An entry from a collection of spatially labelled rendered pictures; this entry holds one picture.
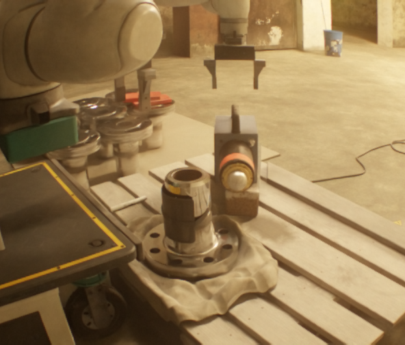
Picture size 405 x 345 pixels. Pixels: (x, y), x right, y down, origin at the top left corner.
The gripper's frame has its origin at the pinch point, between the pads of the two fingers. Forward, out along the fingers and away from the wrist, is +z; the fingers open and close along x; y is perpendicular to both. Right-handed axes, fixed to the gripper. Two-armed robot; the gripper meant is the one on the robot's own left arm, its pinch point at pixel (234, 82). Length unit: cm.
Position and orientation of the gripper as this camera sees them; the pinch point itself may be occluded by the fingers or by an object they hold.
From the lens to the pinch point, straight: 147.5
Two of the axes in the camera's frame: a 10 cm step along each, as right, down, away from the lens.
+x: -10.0, 0.0, 0.4
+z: 0.2, 9.1, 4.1
